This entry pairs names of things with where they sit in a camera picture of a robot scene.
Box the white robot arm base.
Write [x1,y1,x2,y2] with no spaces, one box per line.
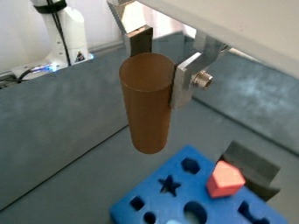
[12,0,94,82]

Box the black curved holder stand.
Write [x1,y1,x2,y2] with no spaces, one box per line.
[219,141,280,201]

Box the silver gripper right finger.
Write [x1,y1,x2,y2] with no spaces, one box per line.
[170,31,230,109]

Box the red house-shaped peg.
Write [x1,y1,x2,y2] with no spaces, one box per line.
[206,161,246,198]

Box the brown cylinder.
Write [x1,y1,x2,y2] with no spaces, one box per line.
[119,52,174,154]

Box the black cable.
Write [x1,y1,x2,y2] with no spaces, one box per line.
[0,0,73,83]

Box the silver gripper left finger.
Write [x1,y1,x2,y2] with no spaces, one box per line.
[107,0,154,56]

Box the blue shape sorter block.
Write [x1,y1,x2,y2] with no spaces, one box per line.
[110,146,288,224]

